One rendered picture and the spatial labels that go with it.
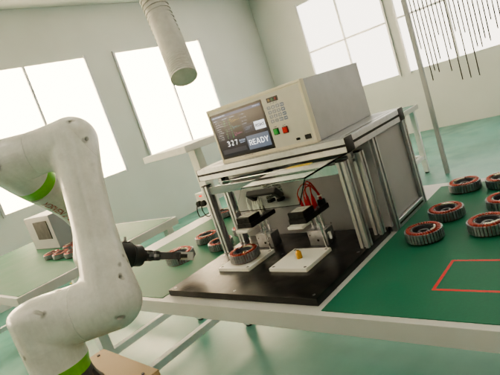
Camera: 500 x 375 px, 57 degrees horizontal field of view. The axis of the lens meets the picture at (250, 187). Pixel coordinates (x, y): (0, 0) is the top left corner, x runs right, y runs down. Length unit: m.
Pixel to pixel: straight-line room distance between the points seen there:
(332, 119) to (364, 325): 0.71
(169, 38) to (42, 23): 4.03
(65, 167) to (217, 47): 7.41
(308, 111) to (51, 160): 0.75
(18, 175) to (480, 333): 1.07
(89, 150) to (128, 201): 5.49
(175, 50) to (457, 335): 2.20
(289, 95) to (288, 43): 7.59
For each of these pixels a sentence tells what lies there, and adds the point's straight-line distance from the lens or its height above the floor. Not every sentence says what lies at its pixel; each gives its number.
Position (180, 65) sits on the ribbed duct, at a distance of 2.71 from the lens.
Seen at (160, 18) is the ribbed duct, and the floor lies 1.93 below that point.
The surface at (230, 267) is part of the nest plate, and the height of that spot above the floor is 0.78.
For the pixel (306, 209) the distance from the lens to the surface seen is 1.48.
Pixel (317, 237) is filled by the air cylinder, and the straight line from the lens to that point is 1.58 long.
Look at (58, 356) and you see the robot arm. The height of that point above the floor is 0.91.
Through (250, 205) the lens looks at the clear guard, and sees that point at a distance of 1.32.
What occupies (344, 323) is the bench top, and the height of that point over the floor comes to 0.73.
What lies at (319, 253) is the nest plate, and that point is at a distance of 1.48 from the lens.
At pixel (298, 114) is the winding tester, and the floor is 1.21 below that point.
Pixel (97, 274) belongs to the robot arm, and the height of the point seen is 1.05.
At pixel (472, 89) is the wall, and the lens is 7.80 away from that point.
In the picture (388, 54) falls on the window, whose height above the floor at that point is 1.36.
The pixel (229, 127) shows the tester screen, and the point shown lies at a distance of 1.66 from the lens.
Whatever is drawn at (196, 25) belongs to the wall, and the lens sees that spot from 8.28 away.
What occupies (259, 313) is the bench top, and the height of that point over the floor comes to 0.74.
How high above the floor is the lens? 1.29
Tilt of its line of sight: 10 degrees down
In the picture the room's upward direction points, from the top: 19 degrees counter-clockwise
